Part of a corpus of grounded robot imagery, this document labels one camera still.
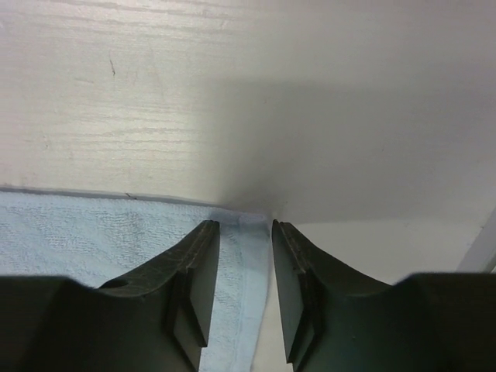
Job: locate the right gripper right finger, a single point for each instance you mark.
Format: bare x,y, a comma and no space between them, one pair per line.
335,318

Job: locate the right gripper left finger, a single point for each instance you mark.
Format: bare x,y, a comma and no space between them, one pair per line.
155,317

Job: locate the light blue towel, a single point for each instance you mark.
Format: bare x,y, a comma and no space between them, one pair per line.
95,239

